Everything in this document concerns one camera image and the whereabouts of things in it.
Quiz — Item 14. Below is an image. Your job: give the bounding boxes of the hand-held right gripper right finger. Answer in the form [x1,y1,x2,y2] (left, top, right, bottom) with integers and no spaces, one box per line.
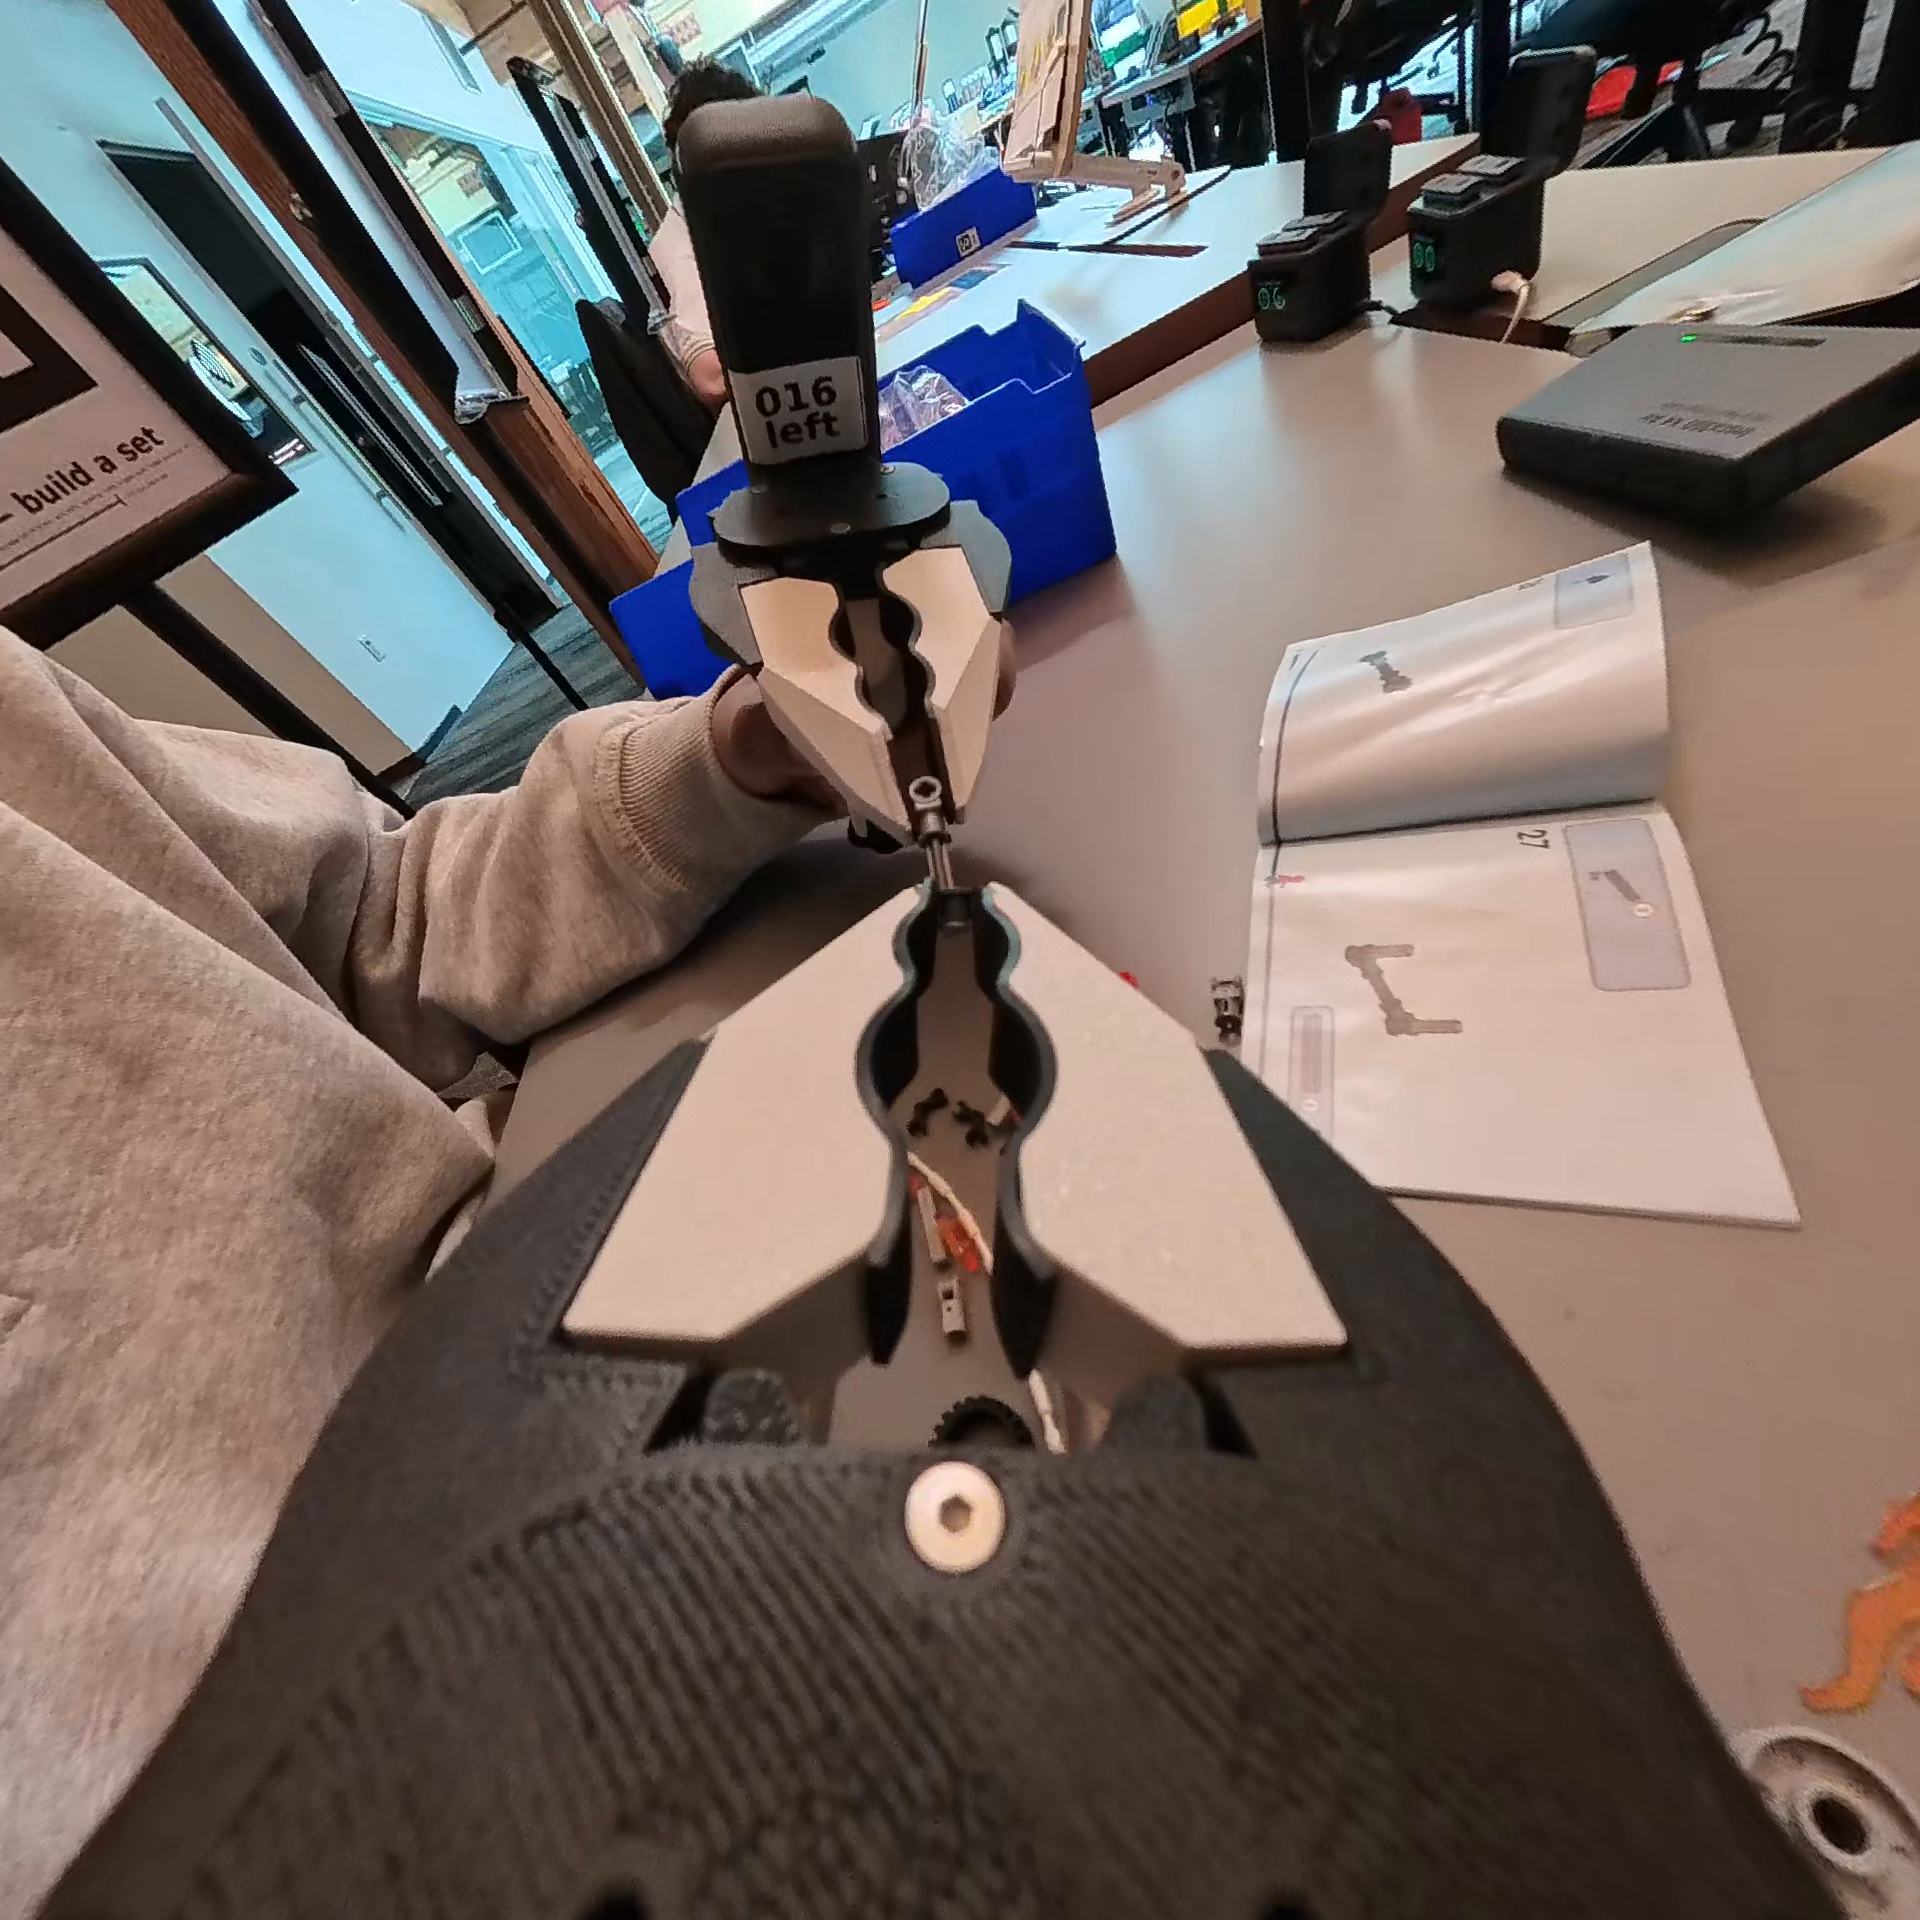
[976,886,1352,1419]

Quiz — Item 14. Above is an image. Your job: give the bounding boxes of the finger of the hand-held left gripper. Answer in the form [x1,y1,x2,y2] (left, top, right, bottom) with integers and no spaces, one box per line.
[878,546,1004,826]
[739,577,922,847]

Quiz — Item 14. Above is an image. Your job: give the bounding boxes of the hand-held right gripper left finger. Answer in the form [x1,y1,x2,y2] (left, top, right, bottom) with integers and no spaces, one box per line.
[560,882,945,1419]

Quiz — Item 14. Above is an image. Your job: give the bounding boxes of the grey lego connector rod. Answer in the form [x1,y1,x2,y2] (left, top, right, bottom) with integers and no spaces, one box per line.
[905,768,964,911]

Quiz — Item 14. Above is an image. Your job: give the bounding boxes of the lego instruction booklet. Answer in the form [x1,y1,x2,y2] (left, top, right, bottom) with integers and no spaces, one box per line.
[1241,539,1802,1233]

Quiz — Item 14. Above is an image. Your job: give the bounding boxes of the person's left forearm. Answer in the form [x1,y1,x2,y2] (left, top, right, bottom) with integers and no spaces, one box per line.
[398,681,759,1089]

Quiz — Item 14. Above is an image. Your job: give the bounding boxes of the transparent orange lego flame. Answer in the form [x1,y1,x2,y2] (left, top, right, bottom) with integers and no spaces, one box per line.
[1798,1494,1920,1720]

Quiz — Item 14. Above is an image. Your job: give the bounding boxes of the person's left hand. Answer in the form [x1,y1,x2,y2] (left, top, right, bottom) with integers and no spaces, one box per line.
[708,669,848,826]

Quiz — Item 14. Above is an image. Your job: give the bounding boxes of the blue storage bin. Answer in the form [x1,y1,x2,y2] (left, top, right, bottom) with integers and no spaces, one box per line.
[609,577,753,705]
[674,297,1121,648]

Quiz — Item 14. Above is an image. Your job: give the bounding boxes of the small blue parts bin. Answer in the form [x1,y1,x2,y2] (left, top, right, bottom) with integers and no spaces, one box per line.
[891,169,1040,291]

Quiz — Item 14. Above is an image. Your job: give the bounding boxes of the black office chair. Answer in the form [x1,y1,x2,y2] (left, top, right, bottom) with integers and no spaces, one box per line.
[574,297,720,515]

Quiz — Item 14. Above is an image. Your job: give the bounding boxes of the clear plastic bag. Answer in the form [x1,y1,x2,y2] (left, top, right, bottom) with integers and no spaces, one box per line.
[874,363,969,449]

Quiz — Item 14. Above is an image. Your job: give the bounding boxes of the wooden stand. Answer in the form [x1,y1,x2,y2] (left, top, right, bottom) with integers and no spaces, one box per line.
[999,0,1192,226]

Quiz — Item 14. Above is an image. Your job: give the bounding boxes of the black charging case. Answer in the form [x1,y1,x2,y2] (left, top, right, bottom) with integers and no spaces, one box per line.
[1247,120,1394,349]
[1404,47,1598,314]

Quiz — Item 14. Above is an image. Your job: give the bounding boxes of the black easel stand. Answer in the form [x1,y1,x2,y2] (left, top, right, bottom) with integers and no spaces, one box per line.
[119,577,415,819]

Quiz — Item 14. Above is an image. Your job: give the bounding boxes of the black framed sign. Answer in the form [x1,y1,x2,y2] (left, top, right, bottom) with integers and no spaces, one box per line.
[0,158,303,637]

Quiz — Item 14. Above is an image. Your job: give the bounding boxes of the dark grey device box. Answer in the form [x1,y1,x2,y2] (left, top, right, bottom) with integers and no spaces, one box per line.
[1496,321,1920,525]

